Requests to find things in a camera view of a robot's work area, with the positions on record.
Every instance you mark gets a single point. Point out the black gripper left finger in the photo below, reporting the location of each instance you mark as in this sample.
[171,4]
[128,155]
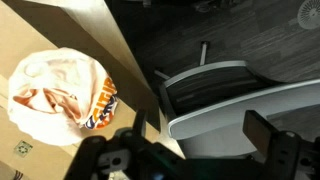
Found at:
[140,121]

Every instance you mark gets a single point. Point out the large brown cardboard box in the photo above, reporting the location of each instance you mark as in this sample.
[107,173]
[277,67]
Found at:
[33,163]

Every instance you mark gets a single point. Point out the peach cloth with orange print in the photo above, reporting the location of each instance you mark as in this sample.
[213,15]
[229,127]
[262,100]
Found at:
[60,76]

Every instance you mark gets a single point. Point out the black mesh grey-frame office chair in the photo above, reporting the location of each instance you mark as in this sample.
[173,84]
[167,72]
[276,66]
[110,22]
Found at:
[233,113]

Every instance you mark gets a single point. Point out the white round slatted disc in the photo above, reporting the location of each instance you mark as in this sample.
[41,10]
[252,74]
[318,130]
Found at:
[310,13]

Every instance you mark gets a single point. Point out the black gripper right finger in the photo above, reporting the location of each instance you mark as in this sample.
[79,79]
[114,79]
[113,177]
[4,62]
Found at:
[261,133]

